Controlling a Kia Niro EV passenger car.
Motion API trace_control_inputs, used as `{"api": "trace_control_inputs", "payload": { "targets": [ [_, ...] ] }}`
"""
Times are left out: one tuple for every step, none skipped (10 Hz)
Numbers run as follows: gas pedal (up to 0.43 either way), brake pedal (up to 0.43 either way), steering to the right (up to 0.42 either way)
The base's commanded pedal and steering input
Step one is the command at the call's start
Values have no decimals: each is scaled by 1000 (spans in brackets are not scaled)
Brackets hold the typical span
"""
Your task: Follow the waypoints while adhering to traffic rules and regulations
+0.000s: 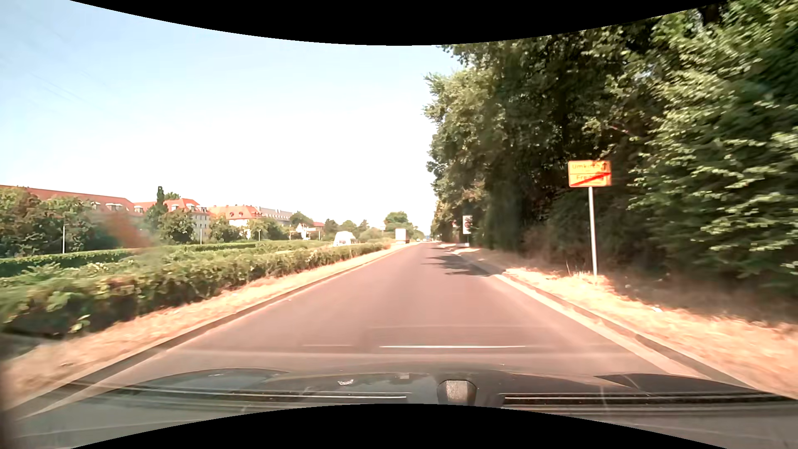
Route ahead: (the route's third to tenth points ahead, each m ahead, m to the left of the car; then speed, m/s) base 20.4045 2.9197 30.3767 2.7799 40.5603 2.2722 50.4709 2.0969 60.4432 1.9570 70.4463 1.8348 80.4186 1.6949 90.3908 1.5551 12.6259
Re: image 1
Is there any grey asphalt road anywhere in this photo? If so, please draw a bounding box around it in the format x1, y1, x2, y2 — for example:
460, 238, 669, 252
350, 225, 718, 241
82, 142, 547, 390
12, 242, 749, 406

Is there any car's own bonnet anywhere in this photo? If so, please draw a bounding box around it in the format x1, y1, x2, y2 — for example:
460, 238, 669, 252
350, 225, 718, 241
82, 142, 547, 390
19, 367, 796, 414

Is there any row of red-roofed buildings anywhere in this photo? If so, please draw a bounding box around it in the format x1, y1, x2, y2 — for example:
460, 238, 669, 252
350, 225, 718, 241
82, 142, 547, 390
0, 185, 326, 244

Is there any dry grass verge with kerb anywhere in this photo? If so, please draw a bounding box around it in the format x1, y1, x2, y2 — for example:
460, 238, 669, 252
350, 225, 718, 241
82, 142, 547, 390
0, 243, 412, 409

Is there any long green hedge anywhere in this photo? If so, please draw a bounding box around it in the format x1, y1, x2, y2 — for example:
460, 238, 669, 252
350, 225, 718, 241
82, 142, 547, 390
0, 240, 392, 338

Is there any row of tall trees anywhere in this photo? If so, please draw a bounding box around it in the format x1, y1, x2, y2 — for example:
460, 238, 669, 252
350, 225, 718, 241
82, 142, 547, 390
424, 0, 798, 294

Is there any yellow road sign on post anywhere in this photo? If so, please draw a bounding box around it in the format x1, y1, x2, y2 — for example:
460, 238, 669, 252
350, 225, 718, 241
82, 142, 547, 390
567, 160, 612, 278

